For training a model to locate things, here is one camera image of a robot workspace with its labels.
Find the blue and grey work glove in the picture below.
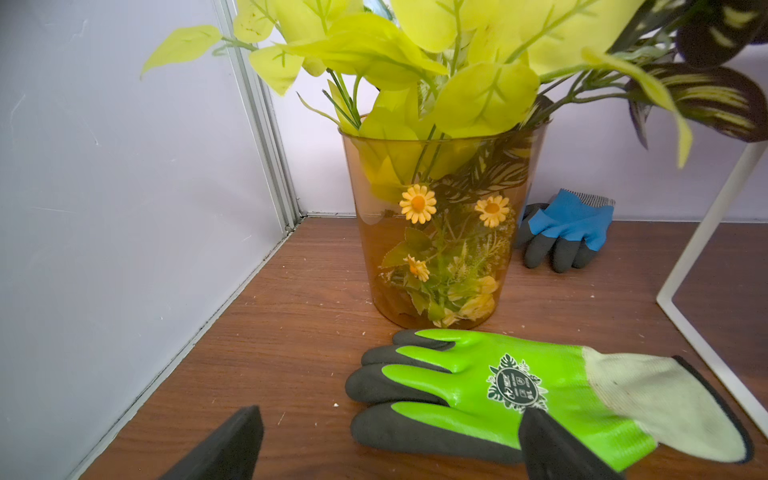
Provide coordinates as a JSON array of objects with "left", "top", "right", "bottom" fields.
[{"left": 516, "top": 189, "right": 615, "bottom": 273}]

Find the green and black work glove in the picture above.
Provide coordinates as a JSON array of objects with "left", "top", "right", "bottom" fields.
[{"left": 345, "top": 329, "right": 754, "bottom": 472}]

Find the amber translucent plastic vase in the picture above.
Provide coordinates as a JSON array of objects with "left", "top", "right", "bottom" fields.
[{"left": 343, "top": 124, "right": 547, "bottom": 329}]

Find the artificial green leafy plant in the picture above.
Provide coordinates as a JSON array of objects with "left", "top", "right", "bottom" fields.
[{"left": 139, "top": 0, "right": 768, "bottom": 328}]

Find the white frame wooden two-tier shelf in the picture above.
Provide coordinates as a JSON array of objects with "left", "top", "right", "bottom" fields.
[{"left": 656, "top": 142, "right": 767, "bottom": 433}]

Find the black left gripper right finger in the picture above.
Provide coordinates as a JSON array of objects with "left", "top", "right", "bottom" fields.
[{"left": 518, "top": 409, "right": 624, "bottom": 480}]

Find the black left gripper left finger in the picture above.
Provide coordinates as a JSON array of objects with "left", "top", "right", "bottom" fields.
[{"left": 160, "top": 405, "right": 264, "bottom": 480}]

